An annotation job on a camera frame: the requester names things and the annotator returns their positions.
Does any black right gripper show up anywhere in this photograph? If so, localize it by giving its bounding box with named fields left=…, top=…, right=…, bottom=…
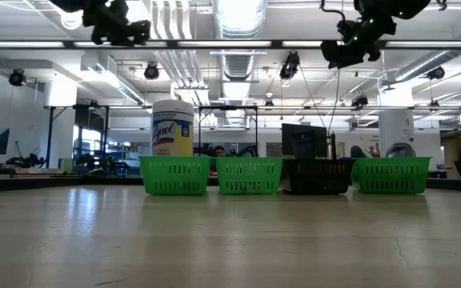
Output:
left=320, top=14, right=399, bottom=70

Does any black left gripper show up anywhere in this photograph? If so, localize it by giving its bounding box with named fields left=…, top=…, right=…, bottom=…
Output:
left=81, top=0, right=151, bottom=46

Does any grey travel bottle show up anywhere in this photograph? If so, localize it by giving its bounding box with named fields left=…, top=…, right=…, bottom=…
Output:
left=349, top=144, right=375, bottom=160
left=384, top=141, right=418, bottom=159

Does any white round column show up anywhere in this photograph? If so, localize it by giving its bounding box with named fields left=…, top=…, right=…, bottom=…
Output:
left=377, top=108, right=416, bottom=158

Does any black computer monitor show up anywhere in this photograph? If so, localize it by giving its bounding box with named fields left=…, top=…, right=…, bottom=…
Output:
left=281, top=122, right=330, bottom=158

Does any Lysol wipes canister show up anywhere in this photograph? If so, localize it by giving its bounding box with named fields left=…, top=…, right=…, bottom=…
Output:
left=150, top=98, right=195, bottom=157

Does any black plastic slotted basket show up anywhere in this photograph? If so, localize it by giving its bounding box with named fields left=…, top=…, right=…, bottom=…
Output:
left=282, top=158, right=355, bottom=196

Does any green plastic slotted basket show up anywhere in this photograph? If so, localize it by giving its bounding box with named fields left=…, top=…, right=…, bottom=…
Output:
left=350, top=155, right=432, bottom=196
left=138, top=154, right=214, bottom=196
left=214, top=155, right=287, bottom=196

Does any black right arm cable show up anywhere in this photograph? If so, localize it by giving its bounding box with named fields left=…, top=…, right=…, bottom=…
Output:
left=319, top=0, right=347, bottom=25

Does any black overhead frame beam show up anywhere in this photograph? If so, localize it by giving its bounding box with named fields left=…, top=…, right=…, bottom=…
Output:
left=0, top=38, right=461, bottom=51

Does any silver ventilation duct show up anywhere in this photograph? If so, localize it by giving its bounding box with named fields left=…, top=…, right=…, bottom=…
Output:
left=212, top=0, right=270, bottom=83

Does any black background stand frame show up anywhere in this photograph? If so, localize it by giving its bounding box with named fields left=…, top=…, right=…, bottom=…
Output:
left=197, top=105, right=259, bottom=158

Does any black background rack frame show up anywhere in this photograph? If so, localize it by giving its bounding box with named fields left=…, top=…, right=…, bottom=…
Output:
left=46, top=104, right=111, bottom=165

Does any black table frame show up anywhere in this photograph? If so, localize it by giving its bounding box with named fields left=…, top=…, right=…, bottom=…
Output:
left=0, top=174, right=461, bottom=194

